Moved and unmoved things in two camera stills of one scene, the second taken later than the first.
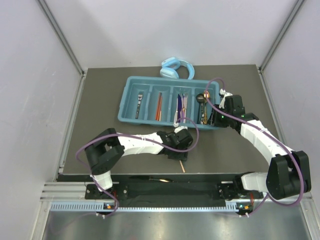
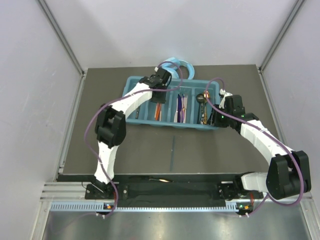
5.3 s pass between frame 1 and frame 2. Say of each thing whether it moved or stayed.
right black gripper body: stayed
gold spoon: stayed
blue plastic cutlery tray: stayed
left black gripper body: moved
